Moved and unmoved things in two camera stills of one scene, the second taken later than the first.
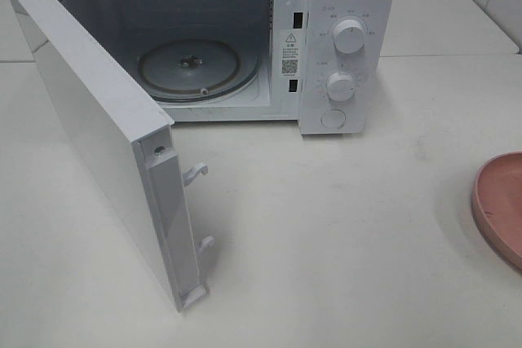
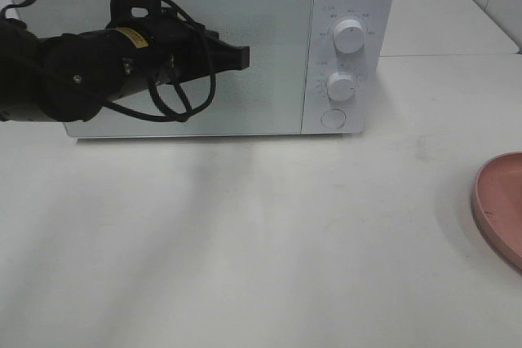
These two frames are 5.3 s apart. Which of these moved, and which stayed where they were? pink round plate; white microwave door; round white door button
Moved: white microwave door
Stayed: pink round plate; round white door button
